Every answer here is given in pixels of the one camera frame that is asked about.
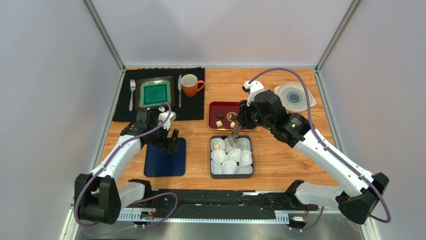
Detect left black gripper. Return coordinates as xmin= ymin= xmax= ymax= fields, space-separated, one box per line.
xmin=147 ymin=119 xmax=178 ymax=153

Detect metal serving tongs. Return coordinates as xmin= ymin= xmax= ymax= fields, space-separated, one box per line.
xmin=227 ymin=121 xmax=241 ymax=147

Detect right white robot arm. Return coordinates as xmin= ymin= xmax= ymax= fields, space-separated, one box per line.
xmin=236 ymin=89 xmax=390 ymax=225

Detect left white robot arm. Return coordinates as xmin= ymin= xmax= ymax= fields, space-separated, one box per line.
xmin=73 ymin=107 xmax=179 ymax=228

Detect white square chocolate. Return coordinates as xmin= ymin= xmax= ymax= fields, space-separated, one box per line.
xmin=216 ymin=120 xmax=223 ymax=128

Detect navy box lid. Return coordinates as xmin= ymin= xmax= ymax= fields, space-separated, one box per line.
xmin=143 ymin=137 xmax=187 ymax=178

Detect red lacquer tray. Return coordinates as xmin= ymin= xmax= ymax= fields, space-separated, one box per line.
xmin=207 ymin=101 xmax=240 ymax=131

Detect white round plate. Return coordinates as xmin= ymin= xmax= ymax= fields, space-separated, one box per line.
xmin=273 ymin=82 xmax=308 ymax=113

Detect black placemat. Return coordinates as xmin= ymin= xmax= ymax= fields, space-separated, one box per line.
xmin=112 ymin=67 xmax=205 ymax=122

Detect navy box with paper cups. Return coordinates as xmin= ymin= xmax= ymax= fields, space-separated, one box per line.
xmin=209 ymin=135 xmax=255 ymax=179

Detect green square plate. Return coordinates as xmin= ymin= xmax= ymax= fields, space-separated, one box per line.
xmin=134 ymin=75 xmax=176 ymax=111

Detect table knife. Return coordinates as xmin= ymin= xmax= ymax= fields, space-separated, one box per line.
xmin=177 ymin=74 xmax=182 ymax=108

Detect orange mug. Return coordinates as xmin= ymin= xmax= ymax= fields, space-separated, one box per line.
xmin=181 ymin=74 xmax=205 ymax=98

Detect silver fork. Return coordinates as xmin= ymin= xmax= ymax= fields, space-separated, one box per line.
xmin=128 ymin=79 xmax=136 ymax=112

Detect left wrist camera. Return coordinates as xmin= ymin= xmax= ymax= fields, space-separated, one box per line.
xmin=157 ymin=106 xmax=176 ymax=130

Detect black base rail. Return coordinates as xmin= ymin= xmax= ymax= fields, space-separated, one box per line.
xmin=138 ymin=189 xmax=319 ymax=220

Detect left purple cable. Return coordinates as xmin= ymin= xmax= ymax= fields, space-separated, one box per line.
xmin=73 ymin=102 xmax=179 ymax=229

